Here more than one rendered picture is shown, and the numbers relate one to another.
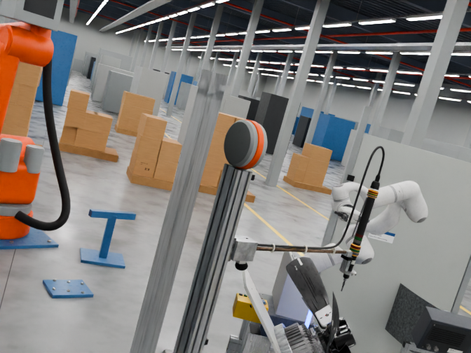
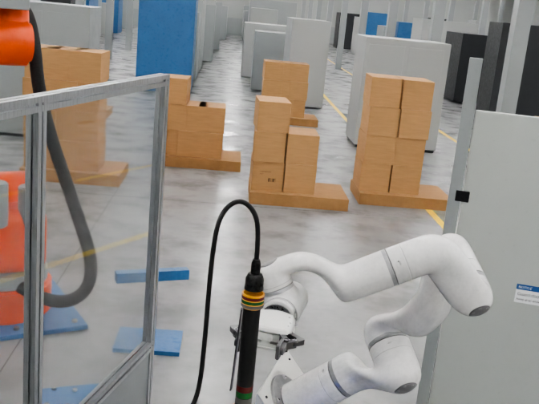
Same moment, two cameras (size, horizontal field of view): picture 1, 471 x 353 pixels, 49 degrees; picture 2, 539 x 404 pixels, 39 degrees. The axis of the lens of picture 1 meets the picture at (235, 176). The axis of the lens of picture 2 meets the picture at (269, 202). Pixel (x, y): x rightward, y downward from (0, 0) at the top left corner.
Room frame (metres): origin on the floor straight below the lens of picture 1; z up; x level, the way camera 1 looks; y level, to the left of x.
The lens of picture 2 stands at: (0.85, -0.96, 2.33)
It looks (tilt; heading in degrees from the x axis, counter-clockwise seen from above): 15 degrees down; 17
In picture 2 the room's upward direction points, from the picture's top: 5 degrees clockwise
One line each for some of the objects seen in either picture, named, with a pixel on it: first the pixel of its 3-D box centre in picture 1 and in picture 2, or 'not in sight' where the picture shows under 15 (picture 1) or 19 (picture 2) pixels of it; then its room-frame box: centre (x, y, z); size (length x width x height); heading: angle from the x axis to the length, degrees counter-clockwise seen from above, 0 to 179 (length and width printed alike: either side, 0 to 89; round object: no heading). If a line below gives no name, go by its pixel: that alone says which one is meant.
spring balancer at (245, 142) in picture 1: (244, 144); not in sight; (1.68, 0.00, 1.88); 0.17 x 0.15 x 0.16; 4
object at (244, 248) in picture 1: (238, 247); not in sight; (1.74, -0.08, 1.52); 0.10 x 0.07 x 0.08; 129
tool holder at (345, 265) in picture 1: (349, 261); not in sight; (2.12, -0.56, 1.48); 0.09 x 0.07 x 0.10; 129
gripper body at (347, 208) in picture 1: (350, 214); (271, 327); (2.34, -0.55, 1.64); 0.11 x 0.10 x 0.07; 4
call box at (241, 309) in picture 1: (249, 309); not in sight; (2.47, -0.25, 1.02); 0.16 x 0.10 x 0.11; 94
